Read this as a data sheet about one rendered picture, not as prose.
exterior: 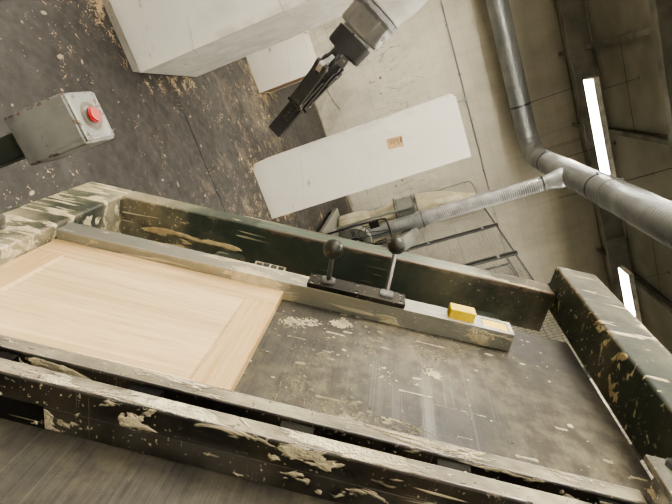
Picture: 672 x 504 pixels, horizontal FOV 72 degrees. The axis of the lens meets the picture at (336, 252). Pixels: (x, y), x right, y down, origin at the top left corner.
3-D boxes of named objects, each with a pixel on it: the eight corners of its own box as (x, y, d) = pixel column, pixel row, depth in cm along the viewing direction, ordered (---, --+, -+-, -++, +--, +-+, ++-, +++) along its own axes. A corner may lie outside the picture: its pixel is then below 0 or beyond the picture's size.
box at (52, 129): (37, 114, 119) (94, 90, 114) (60, 159, 122) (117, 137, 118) (-1, 119, 108) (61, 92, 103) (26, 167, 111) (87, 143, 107)
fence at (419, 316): (72, 238, 101) (71, 221, 100) (503, 338, 96) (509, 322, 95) (56, 246, 97) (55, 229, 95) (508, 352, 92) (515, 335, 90)
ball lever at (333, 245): (320, 275, 96) (326, 232, 86) (338, 279, 96) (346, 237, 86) (316, 290, 94) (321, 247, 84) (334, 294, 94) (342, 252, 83)
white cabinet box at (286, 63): (253, 47, 582) (305, 25, 565) (270, 93, 597) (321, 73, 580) (241, 43, 539) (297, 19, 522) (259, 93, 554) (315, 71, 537)
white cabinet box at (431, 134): (267, 157, 520) (449, 93, 471) (286, 205, 535) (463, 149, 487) (250, 165, 463) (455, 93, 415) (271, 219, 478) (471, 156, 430)
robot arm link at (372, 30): (398, 34, 88) (376, 59, 90) (365, -1, 88) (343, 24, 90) (393, 23, 79) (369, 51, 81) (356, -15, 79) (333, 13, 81)
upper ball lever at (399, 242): (375, 298, 95) (388, 236, 97) (393, 302, 95) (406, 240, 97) (376, 297, 92) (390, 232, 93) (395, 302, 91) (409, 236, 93)
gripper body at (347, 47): (367, 47, 81) (331, 88, 84) (374, 54, 89) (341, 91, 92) (337, 16, 81) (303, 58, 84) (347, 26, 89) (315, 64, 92)
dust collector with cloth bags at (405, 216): (327, 210, 725) (468, 166, 673) (342, 250, 743) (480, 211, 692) (310, 235, 597) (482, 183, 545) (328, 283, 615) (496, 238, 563)
